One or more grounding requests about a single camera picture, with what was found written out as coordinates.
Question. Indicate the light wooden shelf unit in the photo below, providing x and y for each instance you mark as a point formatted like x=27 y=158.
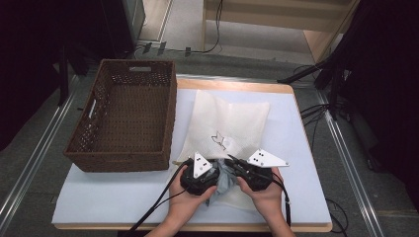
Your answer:
x=263 y=16

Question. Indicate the cream mesh laundry bag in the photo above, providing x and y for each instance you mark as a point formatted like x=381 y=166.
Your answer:
x=224 y=118

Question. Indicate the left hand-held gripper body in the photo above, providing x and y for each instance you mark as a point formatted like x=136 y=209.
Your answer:
x=199 y=182

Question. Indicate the brown woven basket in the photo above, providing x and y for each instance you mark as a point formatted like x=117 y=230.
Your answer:
x=131 y=115

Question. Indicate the person's right hand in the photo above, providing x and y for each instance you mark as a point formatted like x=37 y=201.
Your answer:
x=268 y=202

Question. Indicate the wooden table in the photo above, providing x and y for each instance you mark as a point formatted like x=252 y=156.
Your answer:
x=230 y=84

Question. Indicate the dark cabinet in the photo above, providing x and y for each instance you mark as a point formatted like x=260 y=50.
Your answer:
x=118 y=26

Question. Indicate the light blue garment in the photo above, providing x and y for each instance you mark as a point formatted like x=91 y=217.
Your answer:
x=225 y=181

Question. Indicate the black tripod stand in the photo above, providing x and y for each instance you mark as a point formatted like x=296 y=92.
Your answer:
x=296 y=76

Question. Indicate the person's left hand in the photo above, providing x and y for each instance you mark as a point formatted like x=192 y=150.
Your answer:
x=183 y=205

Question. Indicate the metal floor rail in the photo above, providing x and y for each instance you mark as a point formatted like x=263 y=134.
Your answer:
x=33 y=164
x=349 y=171

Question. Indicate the dark curtain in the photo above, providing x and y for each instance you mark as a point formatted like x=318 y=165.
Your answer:
x=26 y=65
x=388 y=98

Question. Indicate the black metal stand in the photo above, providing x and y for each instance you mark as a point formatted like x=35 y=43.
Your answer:
x=63 y=82

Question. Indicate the small dark floor clip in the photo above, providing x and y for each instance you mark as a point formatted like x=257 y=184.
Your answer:
x=161 y=48
x=187 y=51
x=147 y=48

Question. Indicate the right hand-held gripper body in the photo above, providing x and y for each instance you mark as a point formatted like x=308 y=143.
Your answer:
x=258 y=177

